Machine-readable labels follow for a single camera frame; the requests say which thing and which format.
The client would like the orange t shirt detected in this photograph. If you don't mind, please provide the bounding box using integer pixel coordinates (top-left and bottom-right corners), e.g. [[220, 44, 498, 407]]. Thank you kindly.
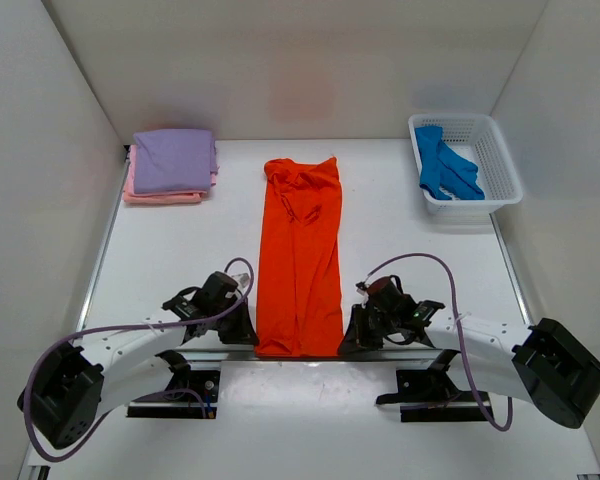
[[256, 157, 343, 358]]

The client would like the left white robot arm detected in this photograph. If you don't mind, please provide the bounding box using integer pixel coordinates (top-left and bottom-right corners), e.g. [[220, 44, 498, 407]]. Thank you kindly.
[[17, 271, 259, 450]]

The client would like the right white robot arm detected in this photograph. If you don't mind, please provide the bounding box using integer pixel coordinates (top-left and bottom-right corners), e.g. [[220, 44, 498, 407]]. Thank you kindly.
[[337, 275, 600, 429]]

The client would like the folded pink t shirt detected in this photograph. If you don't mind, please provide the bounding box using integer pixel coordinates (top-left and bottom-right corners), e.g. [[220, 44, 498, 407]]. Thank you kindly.
[[123, 144, 218, 205]]

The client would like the folded purple t shirt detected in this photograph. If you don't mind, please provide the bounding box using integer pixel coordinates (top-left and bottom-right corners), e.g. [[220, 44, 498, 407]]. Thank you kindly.
[[133, 129, 218, 196]]

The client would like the blue t shirt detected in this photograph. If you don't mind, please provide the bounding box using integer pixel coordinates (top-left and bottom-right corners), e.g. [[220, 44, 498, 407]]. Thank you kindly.
[[414, 125, 485, 201]]

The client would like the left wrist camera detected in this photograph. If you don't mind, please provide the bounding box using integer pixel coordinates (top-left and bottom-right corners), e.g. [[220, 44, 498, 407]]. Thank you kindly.
[[231, 273, 251, 291]]

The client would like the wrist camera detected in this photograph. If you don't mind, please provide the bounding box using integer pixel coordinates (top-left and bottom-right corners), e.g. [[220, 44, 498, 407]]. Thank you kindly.
[[231, 273, 251, 291], [356, 281, 370, 297]]

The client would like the aluminium table edge rail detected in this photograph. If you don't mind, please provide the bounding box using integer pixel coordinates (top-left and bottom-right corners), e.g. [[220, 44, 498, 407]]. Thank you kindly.
[[178, 348, 441, 363]]

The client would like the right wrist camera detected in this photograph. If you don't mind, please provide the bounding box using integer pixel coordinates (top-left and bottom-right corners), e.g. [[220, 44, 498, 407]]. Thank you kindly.
[[356, 281, 370, 297]]

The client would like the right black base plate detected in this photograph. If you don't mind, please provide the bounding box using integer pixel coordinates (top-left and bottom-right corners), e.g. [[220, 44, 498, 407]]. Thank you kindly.
[[375, 350, 486, 423]]

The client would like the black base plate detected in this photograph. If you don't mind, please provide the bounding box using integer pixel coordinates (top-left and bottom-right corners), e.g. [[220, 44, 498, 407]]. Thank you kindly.
[[375, 350, 486, 423], [126, 350, 221, 420]]

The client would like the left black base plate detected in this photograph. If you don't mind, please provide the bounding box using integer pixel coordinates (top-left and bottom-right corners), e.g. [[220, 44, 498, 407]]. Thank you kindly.
[[126, 350, 221, 420]]

